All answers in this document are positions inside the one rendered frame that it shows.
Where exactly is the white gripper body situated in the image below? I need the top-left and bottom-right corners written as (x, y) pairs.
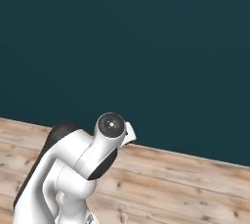
top-left (120, 121), bottom-right (138, 148)

